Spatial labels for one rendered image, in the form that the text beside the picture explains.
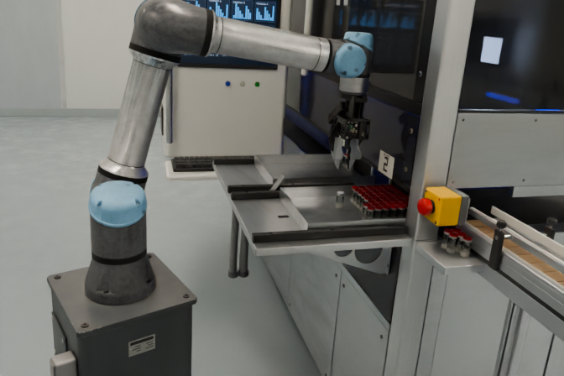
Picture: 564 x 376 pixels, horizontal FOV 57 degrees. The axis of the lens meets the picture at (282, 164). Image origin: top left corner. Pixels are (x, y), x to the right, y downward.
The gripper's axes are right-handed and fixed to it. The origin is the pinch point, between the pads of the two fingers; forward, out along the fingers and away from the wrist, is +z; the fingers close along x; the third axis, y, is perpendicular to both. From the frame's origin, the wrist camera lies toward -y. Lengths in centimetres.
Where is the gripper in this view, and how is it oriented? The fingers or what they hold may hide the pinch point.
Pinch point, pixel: (342, 163)
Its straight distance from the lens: 144.8
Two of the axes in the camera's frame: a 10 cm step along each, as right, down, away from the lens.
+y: 2.6, 2.9, -9.2
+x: 9.6, -0.2, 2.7
